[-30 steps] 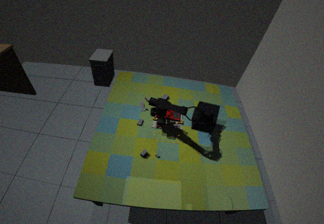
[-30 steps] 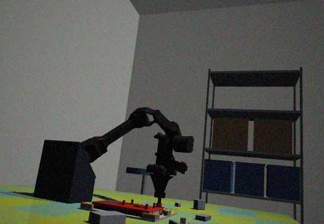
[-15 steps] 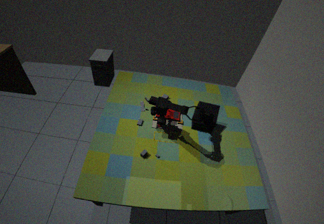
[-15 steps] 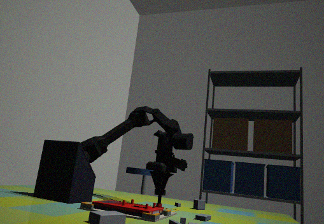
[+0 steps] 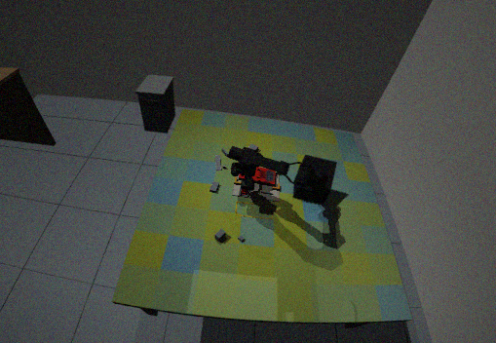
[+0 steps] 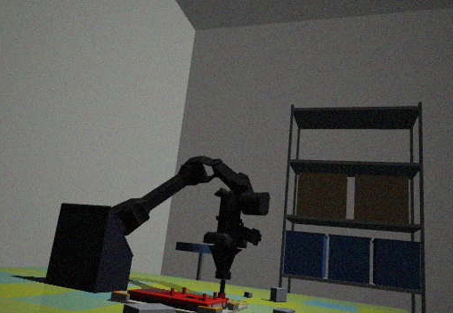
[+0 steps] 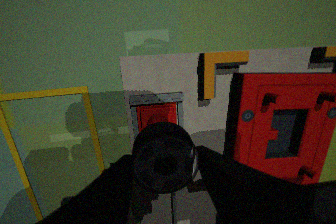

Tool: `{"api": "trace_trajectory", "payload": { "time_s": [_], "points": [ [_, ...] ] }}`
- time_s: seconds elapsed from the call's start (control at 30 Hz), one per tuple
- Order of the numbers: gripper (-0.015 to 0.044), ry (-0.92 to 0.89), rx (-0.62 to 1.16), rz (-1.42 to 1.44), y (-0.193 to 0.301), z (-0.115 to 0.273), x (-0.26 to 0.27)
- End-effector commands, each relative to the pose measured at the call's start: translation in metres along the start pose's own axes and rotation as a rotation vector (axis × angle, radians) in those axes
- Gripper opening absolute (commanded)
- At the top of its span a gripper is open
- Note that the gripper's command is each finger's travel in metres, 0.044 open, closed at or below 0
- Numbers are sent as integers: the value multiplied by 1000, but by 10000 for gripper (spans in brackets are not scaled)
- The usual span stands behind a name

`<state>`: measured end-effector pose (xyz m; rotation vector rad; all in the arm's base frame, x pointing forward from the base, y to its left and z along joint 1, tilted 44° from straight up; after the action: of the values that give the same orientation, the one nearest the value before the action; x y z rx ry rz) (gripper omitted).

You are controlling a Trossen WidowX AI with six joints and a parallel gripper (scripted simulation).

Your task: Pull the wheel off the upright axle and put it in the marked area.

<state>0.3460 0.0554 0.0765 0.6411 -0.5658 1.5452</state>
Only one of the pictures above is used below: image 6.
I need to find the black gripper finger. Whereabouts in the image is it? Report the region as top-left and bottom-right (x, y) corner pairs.
(224, 248), (242, 272)
(208, 245), (234, 276)

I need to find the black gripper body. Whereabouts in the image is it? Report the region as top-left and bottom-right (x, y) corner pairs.
(203, 213), (247, 249)

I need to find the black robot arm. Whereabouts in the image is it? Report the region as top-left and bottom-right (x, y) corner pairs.
(112, 156), (271, 246)

